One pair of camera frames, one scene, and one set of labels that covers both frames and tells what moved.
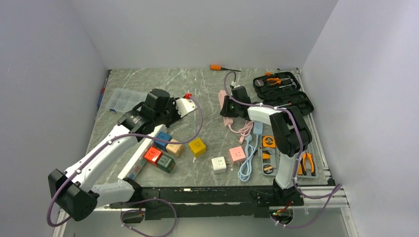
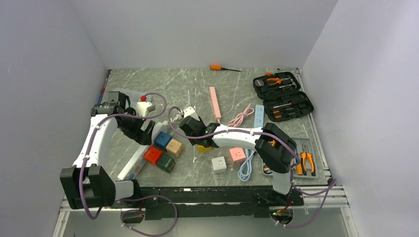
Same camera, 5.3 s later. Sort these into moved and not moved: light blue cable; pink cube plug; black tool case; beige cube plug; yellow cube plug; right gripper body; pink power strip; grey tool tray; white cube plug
Moved: pink power strip; yellow cube plug; right gripper body
Not moved: white cube plug; black tool case; beige cube plug; pink cube plug; grey tool tray; light blue cable
